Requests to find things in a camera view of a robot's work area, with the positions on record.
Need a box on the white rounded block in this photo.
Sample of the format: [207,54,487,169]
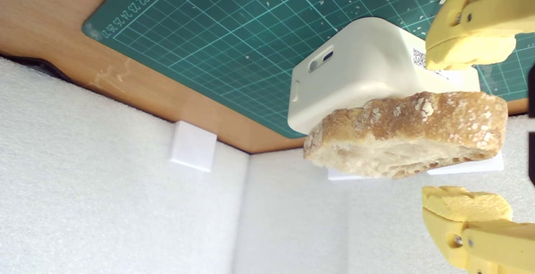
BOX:
[287,17,481,135]

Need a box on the green cutting mat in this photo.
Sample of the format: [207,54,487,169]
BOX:
[82,0,535,139]

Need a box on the white wall clip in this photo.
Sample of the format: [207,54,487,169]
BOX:
[169,120,218,173]

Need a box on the brown bread slice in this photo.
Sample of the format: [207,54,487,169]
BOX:
[303,91,509,180]

